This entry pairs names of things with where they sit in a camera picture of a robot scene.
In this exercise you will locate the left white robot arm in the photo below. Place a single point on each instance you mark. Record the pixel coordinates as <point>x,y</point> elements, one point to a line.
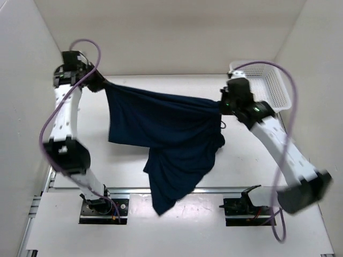
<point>62,149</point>

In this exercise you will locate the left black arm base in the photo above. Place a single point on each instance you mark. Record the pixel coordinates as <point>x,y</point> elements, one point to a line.
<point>102,212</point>

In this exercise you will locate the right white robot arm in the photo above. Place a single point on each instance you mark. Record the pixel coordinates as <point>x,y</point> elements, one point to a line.
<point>305,184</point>

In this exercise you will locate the aluminium frame rail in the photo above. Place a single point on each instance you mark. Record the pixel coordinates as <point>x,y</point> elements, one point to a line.
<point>49,180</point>
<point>312,205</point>

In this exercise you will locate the right aluminium frame rail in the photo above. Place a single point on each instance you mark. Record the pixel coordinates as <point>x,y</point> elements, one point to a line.
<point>312,205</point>

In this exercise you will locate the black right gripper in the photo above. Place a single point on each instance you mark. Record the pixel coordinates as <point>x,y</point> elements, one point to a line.
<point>225,94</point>

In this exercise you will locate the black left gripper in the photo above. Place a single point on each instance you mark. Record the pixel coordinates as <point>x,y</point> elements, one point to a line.
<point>99,83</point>

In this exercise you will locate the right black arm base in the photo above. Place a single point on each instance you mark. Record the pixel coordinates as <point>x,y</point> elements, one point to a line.
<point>247,206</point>

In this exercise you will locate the navy blue shorts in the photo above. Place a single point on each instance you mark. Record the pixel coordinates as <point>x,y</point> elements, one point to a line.
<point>182,133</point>

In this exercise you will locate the front aluminium rail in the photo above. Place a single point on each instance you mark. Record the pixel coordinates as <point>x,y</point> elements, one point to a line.
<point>201,190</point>

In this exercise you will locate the left aluminium frame rail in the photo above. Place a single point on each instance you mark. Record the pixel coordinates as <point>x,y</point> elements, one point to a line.
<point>49,180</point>

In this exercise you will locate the white plastic mesh basket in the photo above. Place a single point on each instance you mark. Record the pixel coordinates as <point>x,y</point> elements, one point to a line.
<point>267,85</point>

